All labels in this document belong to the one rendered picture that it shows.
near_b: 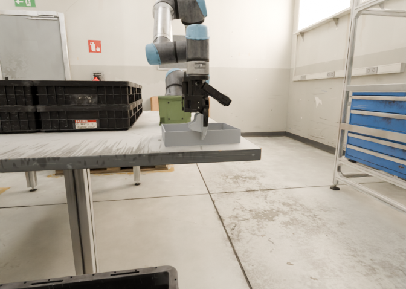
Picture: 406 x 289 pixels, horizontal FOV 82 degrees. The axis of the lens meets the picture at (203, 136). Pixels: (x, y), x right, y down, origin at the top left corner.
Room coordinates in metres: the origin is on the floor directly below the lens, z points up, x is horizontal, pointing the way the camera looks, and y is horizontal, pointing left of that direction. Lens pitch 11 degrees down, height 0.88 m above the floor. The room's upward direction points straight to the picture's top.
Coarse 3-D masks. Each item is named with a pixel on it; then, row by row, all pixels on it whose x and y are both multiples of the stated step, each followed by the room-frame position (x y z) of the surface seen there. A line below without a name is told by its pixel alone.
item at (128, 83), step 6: (36, 84) 1.03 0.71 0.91; (42, 84) 1.03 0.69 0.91; (48, 84) 1.04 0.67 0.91; (54, 84) 1.04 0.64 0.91; (60, 84) 1.05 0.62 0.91; (66, 84) 1.05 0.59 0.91; (72, 84) 1.05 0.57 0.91; (78, 84) 1.06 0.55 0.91; (84, 84) 1.06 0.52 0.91; (90, 84) 1.07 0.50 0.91; (96, 84) 1.07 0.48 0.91; (102, 84) 1.08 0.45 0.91; (108, 84) 1.08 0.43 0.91; (114, 84) 1.09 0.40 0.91; (120, 84) 1.09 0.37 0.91; (126, 84) 1.10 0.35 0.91; (132, 84) 1.25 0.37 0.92
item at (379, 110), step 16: (352, 96) 1.96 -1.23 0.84; (368, 96) 1.80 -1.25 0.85; (384, 96) 1.67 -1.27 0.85; (400, 96) 1.57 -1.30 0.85; (352, 112) 1.94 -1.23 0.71; (368, 112) 1.79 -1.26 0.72; (384, 112) 1.67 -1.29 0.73; (400, 112) 1.55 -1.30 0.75; (384, 128) 1.65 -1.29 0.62; (400, 128) 1.54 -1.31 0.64; (352, 144) 1.92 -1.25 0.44; (368, 144) 1.77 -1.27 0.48; (384, 144) 1.63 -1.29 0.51; (400, 144) 1.51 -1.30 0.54; (368, 160) 1.75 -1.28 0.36; (384, 160) 1.62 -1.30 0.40; (400, 160) 1.49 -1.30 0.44; (400, 176) 1.49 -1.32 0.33
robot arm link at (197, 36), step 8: (192, 24) 0.77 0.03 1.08; (200, 24) 0.77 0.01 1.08; (192, 32) 0.76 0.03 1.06; (200, 32) 0.76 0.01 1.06; (208, 32) 0.78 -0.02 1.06; (192, 40) 0.76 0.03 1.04; (200, 40) 0.76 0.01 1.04; (208, 40) 0.78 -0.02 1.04; (192, 48) 0.76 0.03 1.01; (200, 48) 0.76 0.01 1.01; (208, 48) 0.78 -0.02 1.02; (192, 56) 0.76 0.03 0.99; (200, 56) 0.76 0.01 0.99; (208, 56) 0.78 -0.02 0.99
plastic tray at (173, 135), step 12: (168, 132) 0.77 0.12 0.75; (180, 132) 0.78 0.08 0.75; (192, 132) 0.79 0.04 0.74; (216, 132) 0.81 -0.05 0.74; (228, 132) 0.82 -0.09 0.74; (240, 132) 0.83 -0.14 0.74; (168, 144) 0.77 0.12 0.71; (180, 144) 0.78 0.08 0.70; (192, 144) 0.79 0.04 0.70; (204, 144) 0.80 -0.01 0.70
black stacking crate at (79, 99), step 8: (40, 88) 1.04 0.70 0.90; (48, 88) 1.05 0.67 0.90; (56, 88) 1.05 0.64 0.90; (64, 88) 1.06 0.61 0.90; (72, 88) 1.07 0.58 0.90; (80, 88) 1.07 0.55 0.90; (88, 88) 1.08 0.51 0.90; (96, 88) 1.08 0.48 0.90; (104, 88) 1.09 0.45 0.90; (112, 88) 1.09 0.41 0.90; (120, 88) 1.10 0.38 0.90; (128, 88) 1.15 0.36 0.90; (40, 96) 1.04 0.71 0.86; (48, 96) 1.05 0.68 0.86; (56, 96) 1.05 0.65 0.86; (64, 96) 1.05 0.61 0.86; (72, 96) 1.06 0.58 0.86; (80, 96) 1.07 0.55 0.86; (88, 96) 1.07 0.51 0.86; (96, 96) 1.08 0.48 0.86; (104, 96) 1.09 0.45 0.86; (112, 96) 1.10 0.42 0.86; (120, 96) 1.10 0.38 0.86; (128, 96) 1.14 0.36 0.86; (40, 104) 1.04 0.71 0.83; (48, 104) 1.05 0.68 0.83; (56, 104) 1.05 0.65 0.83; (64, 104) 1.06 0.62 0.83; (72, 104) 1.06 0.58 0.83; (80, 104) 1.06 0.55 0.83; (88, 104) 1.07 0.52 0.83; (96, 104) 1.08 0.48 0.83; (104, 104) 1.09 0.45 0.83; (112, 104) 1.09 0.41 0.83; (120, 104) 1.09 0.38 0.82; (128, 104) 1.10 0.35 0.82
